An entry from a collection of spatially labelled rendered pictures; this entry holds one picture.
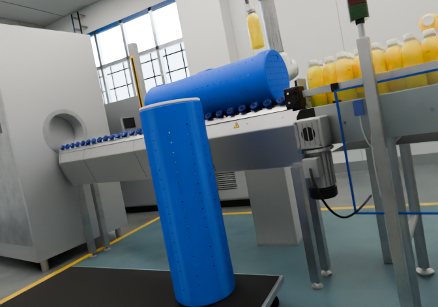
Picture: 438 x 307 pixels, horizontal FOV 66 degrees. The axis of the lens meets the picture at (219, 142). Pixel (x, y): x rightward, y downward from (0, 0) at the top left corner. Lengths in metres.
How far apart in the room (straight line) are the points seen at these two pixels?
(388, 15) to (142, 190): 3.57
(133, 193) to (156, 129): 3.06
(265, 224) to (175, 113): 1.30
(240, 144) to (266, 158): 0.16
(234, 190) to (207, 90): 1.96
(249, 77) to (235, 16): 3.33
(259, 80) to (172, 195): 0.69
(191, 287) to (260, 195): 1.04
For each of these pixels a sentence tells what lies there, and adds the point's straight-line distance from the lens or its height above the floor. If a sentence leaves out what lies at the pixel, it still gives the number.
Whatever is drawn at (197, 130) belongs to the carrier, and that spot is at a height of 0.90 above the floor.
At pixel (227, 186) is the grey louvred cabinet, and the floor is 0.24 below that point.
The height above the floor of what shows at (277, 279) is 0.15.
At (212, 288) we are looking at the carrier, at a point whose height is 0.22.
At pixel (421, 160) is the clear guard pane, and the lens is 1.38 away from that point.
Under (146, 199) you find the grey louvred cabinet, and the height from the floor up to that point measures 0.16.
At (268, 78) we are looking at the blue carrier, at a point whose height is 1.08.
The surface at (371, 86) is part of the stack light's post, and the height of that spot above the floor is 0.93.
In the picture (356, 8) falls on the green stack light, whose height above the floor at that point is 1.20.
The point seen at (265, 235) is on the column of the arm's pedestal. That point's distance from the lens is 2.48.
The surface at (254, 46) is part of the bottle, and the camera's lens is 1.81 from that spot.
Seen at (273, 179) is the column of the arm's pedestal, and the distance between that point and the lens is 2.34.
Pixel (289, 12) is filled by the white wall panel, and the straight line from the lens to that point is 4.74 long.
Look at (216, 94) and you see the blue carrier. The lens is 1.81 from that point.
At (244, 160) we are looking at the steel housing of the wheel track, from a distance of 1.82.
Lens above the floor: 0.89
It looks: 3 degrees down
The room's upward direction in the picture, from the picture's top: 11 degrees counter-clockwise
